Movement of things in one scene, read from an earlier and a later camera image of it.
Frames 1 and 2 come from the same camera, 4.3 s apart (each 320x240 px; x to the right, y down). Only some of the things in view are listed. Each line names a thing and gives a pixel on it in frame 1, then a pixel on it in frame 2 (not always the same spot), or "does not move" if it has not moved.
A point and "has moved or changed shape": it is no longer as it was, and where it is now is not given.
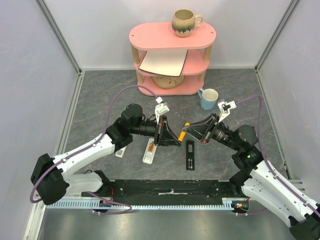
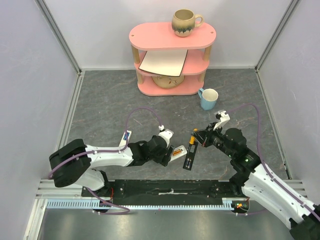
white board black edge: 168,63 does not move
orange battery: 150,147 has moved or changed shape
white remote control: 149,156 has moved or changed shape
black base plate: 166,192 does not move
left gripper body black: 158,129 to 161,157
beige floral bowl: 167,81 does not move
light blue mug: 208,97 does not move
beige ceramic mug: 183,22 does not move
